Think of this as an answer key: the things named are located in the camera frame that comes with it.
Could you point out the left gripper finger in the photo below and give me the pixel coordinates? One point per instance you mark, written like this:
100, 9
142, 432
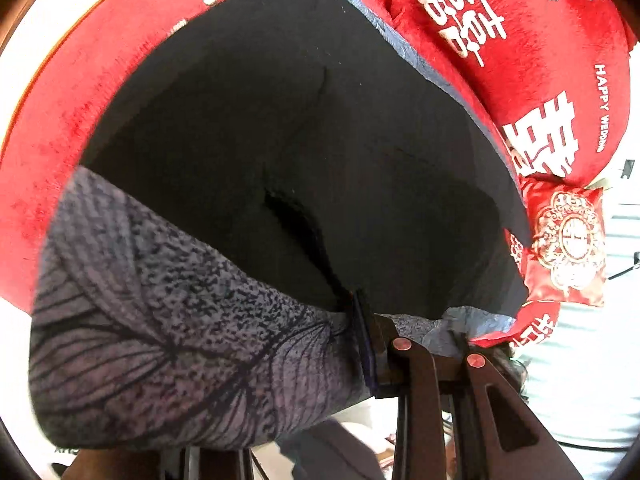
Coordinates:
496, 434

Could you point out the black pants with patterned lining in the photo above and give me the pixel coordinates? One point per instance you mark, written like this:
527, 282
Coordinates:
261, 166

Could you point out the red embroidered cushion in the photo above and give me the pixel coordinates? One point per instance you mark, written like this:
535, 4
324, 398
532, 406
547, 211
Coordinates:
565, 260

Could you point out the red sofa with white characters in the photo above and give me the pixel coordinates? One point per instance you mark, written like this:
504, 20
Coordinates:
551, 77

